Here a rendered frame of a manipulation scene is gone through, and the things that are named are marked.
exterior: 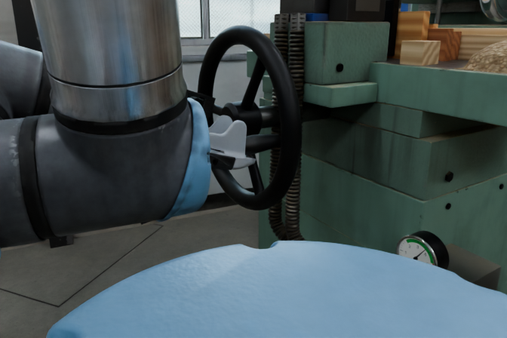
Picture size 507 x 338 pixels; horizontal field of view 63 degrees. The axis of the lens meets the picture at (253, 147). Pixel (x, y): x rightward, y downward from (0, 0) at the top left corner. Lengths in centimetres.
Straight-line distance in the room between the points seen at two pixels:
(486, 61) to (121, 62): 45
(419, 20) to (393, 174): 25
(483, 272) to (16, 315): 147
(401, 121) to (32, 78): 48
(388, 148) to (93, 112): 49
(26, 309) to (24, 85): 140
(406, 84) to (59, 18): 49
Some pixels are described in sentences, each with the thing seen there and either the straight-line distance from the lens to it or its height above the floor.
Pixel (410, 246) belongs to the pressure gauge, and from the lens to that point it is 60.
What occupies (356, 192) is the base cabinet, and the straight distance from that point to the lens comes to 73.
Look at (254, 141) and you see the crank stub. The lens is 52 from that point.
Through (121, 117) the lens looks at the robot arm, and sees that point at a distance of 26.
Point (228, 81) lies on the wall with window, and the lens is 209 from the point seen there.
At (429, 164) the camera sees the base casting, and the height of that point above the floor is 77.
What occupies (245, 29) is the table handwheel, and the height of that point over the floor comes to 95.
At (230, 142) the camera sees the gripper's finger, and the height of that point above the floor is 82.
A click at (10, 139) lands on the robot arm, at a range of 31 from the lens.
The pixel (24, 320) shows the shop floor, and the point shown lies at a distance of 170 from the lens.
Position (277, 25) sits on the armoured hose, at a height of 95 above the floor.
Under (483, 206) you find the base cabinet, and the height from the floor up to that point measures 66.
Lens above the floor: 95
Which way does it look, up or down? 16 degrees down
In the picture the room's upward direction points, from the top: straight up
